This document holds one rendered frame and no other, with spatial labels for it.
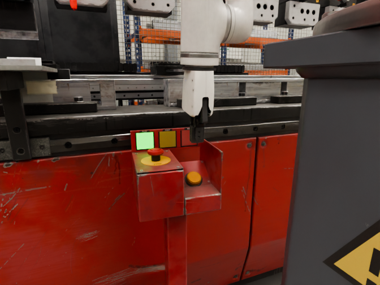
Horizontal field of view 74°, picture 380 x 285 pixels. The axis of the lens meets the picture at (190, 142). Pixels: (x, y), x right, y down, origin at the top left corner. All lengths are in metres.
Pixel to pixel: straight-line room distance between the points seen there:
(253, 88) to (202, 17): 0.55
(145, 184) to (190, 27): 0.34
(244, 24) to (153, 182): 0.38
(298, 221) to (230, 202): 0.78
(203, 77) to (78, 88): 0.44
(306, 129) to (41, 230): 0.78
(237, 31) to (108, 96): 0.46
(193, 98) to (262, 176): 0.55
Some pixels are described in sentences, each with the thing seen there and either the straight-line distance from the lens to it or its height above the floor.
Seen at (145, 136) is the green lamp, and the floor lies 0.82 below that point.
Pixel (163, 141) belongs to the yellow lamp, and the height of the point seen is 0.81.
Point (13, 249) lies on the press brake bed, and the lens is 0.90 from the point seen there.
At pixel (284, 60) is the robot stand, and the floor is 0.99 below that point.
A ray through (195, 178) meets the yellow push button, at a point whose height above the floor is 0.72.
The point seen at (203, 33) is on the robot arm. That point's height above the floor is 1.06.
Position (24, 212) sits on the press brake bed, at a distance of 0.84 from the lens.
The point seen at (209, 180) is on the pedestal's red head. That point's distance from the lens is 0.68.
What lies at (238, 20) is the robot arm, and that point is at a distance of 0.58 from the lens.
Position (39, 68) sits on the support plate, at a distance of 0.61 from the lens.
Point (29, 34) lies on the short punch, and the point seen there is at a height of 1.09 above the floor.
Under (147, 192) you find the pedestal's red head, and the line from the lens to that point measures 0.57.
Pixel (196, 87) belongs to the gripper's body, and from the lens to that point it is 0.53.
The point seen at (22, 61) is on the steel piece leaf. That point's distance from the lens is 0.81.
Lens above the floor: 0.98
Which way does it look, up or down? 15 degrees down
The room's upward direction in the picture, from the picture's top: straight up
